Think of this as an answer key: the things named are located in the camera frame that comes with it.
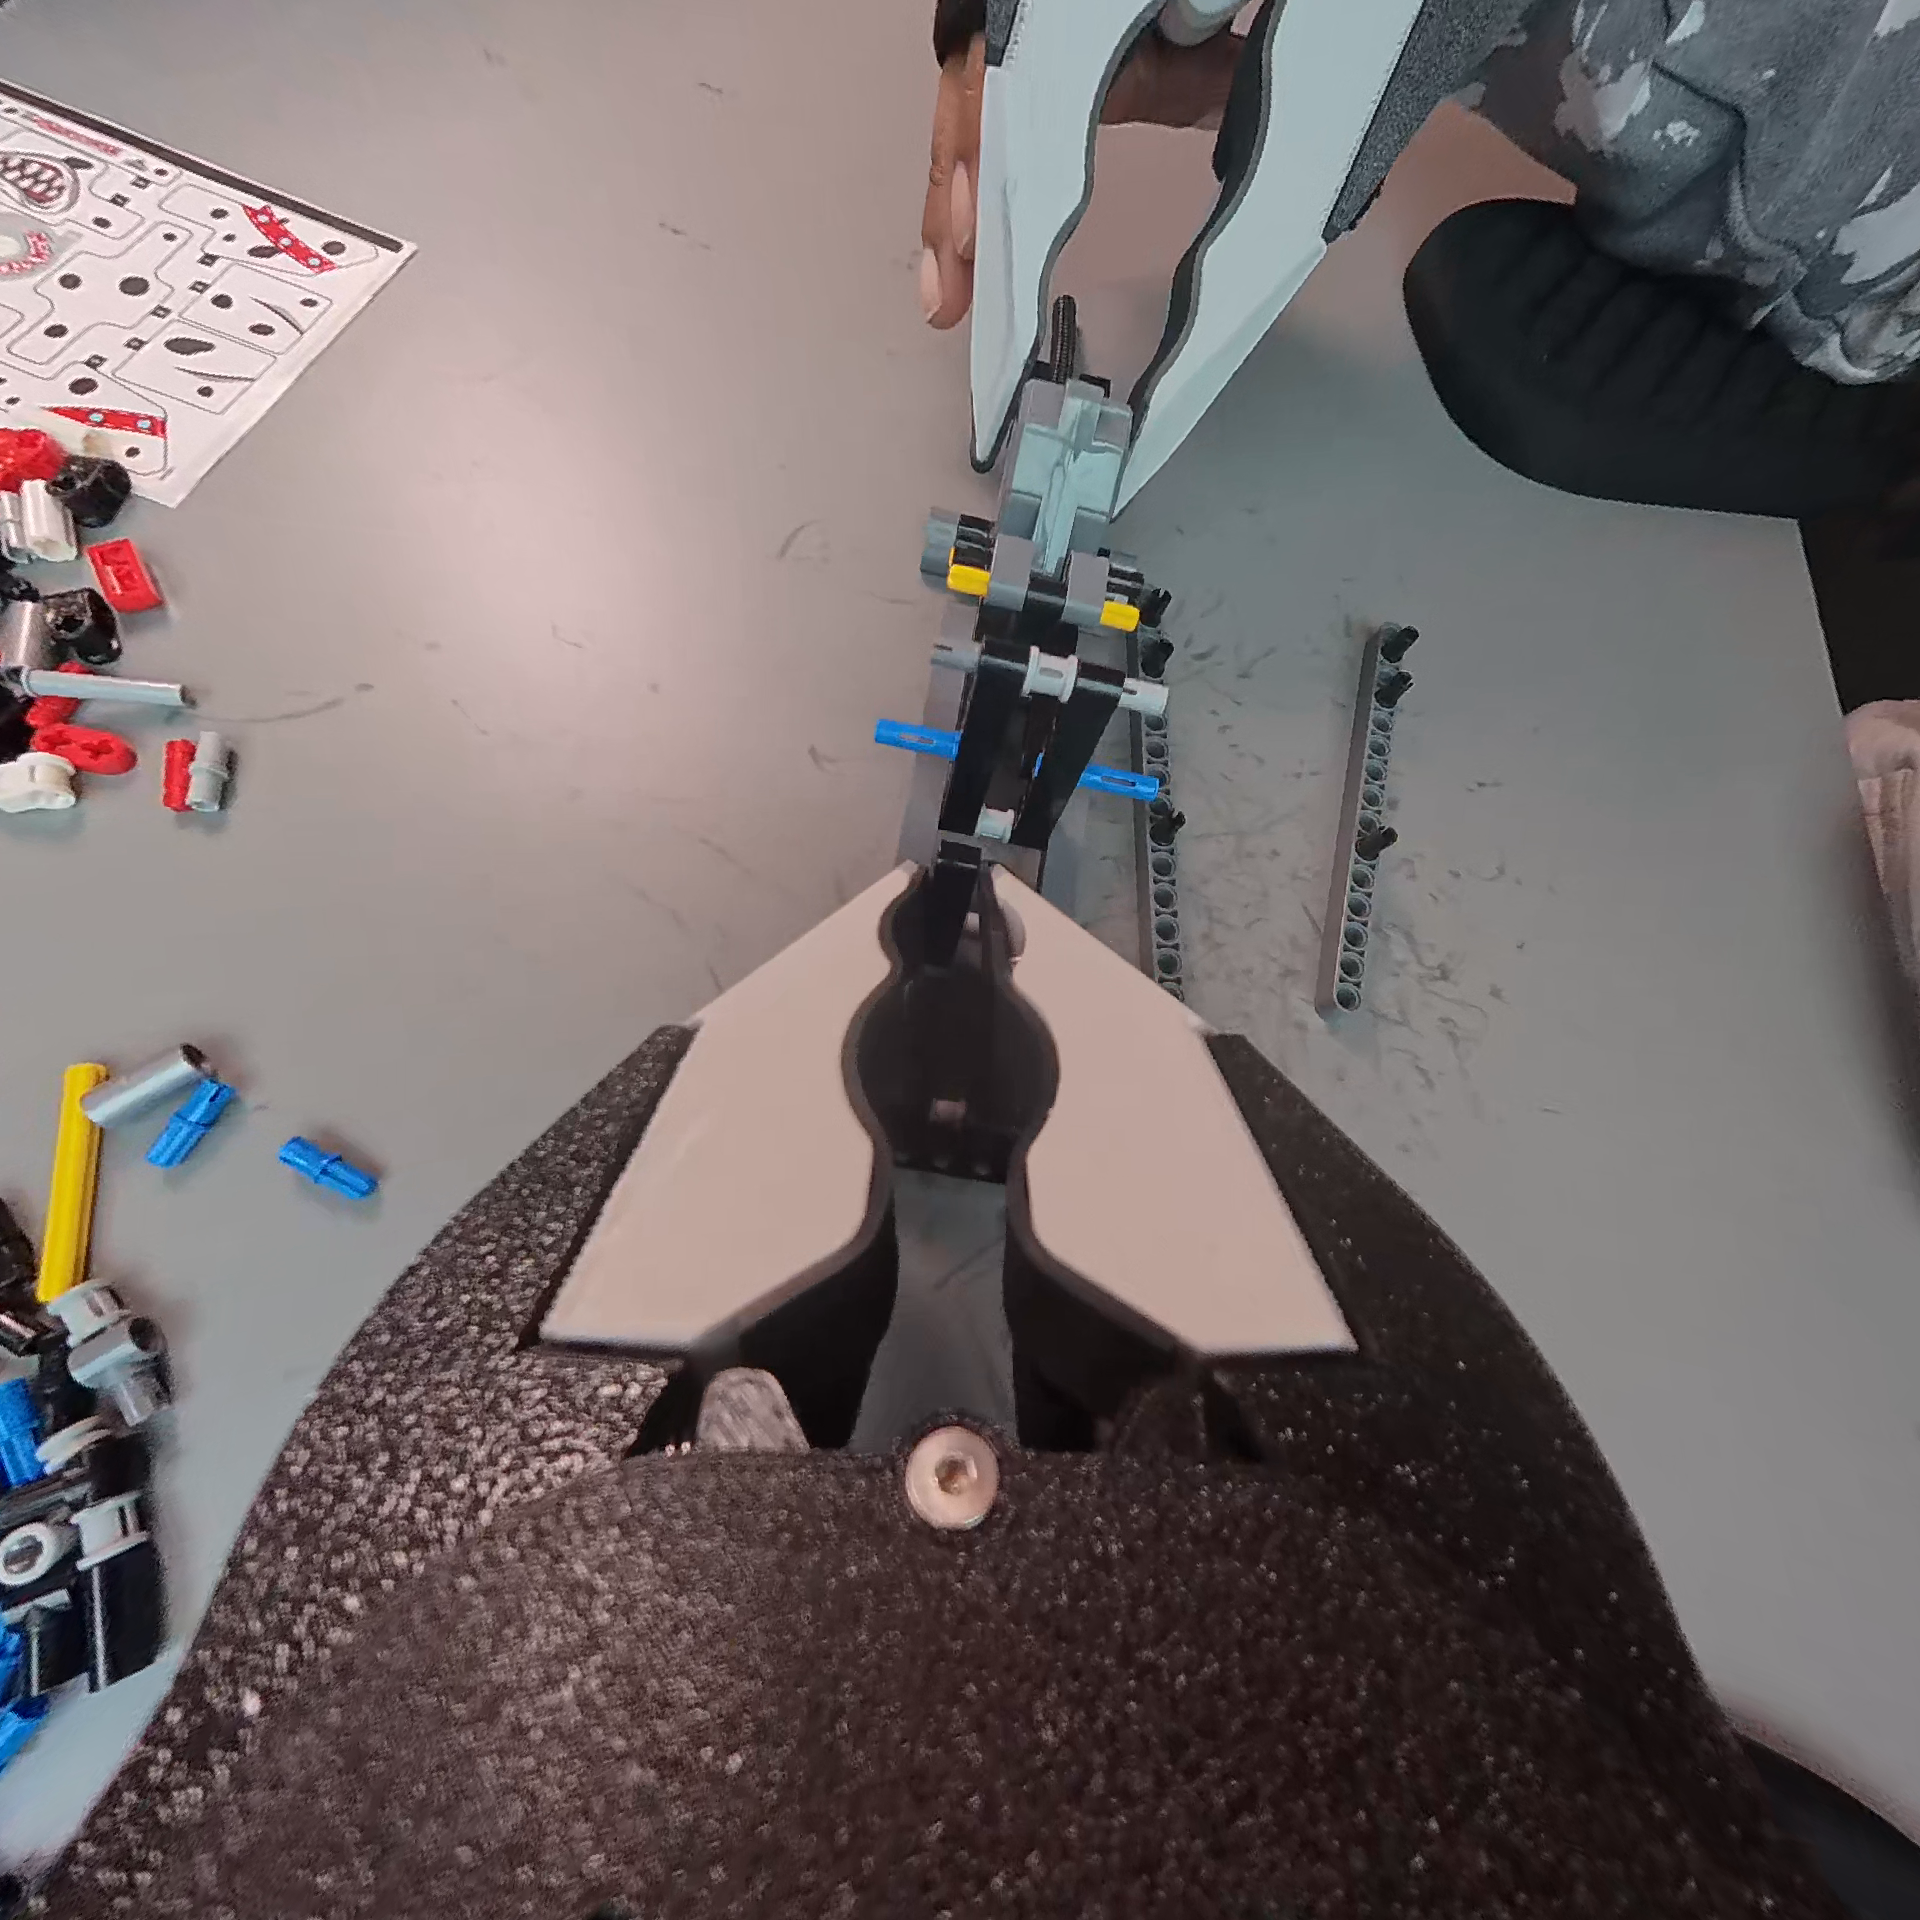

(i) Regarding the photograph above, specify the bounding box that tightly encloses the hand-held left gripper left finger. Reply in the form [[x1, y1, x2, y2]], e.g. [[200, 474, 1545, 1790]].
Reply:
[[537, 862, 923, 1442]]

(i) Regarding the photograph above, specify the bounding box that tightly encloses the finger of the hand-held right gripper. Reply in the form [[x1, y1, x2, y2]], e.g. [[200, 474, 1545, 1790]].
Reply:
[[968, 0, 1168, 477], [1114, 0, 1432, 512]]

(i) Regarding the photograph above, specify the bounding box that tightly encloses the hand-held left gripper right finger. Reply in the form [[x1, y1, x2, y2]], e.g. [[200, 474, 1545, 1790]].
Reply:
[[979, 865, 1362, 1445]]

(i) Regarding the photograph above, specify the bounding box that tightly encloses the long grey perforated beam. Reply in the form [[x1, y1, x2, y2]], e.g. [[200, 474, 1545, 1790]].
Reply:
[[1131, 622, 1191, 1003]]

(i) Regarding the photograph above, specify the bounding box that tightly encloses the toy truck chassis assembly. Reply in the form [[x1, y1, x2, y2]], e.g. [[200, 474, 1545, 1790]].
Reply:
[[873, 292, 1179, 1186]]

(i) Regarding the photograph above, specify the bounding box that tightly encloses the long grey beam with pins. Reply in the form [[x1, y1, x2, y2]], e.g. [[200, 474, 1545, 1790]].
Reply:
[[1314, 622, 1419, 1019]]

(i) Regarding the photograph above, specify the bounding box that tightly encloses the person's right forearm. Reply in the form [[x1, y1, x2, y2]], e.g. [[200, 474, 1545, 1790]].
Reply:
[[1500, 0, 1920, 389]]

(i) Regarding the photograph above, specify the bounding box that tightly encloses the person's right hand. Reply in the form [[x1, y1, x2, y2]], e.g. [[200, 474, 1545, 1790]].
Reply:
[[914, 0, 1263, 331]]

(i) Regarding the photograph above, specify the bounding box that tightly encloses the grey black tube piece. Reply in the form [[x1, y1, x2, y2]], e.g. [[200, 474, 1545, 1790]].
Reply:
[[81, 1043, 212, 1130]]

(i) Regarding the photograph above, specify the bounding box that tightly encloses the yellow axle rod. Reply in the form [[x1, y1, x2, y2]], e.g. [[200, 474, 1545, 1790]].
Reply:
[[32, 1064, 110, 1305]]

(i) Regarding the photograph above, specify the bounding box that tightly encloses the pile of blue black pins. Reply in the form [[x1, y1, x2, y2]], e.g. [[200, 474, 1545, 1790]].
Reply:
[[0, 1200, 175, 1772]]

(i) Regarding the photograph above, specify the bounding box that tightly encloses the person's grey hoodie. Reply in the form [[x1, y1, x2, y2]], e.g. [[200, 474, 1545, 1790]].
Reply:
[[1842, 697, 1920, 977]]

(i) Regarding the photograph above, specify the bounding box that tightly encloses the white sticker sheet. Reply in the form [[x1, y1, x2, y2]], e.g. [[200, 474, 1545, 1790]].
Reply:
[[0, 82, 418, 509]]

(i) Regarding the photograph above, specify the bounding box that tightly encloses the pile of toy brick pieces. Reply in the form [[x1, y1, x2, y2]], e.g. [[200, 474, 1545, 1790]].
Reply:
[[0, 428, 241, 816]]

